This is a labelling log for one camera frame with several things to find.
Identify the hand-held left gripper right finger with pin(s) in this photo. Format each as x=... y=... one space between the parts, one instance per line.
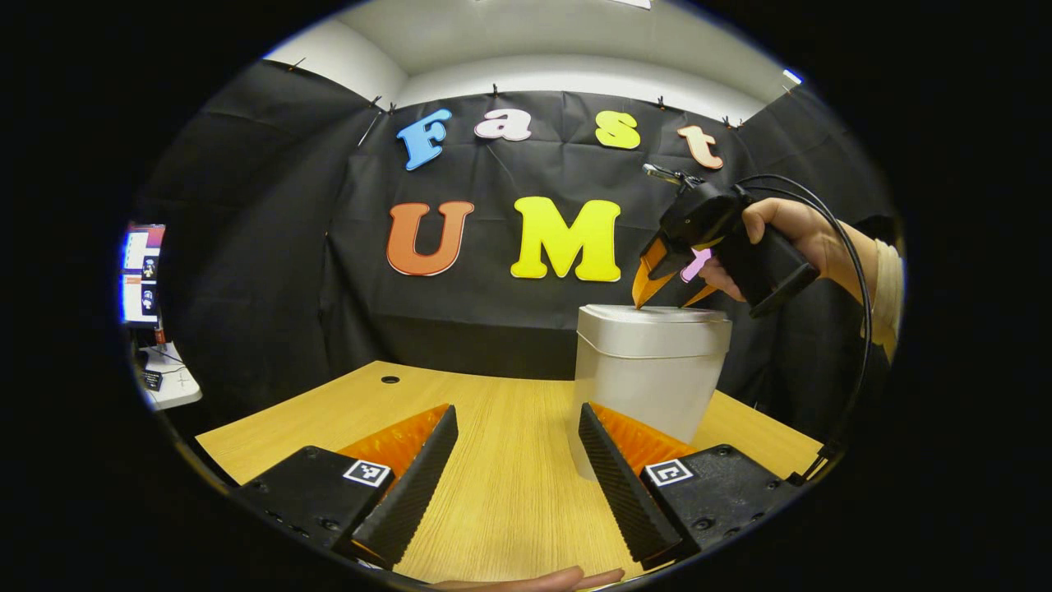
x=625 y=493

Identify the computer monitor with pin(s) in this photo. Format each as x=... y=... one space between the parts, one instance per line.
x=141 y=279

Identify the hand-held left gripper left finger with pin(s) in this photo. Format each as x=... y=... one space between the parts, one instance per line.
x=411 y=493

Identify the wooden desktop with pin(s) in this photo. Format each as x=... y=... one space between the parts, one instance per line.
x=493 y=427

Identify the white desktop garbage bin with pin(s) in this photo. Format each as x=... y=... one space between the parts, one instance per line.
x=649 y=362

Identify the white side table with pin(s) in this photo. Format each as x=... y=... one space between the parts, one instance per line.
x=177 y=382

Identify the ceiling light panel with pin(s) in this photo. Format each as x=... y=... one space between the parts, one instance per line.
x=629 y=3

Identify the black backdrop cloth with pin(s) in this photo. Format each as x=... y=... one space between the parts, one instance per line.
x=271 y=247

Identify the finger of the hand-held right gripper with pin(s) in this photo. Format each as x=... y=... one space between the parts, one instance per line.
x=700 y=294
x=649 y=279

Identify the small black keyboard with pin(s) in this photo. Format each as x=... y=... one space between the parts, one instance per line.
x=152 y=379

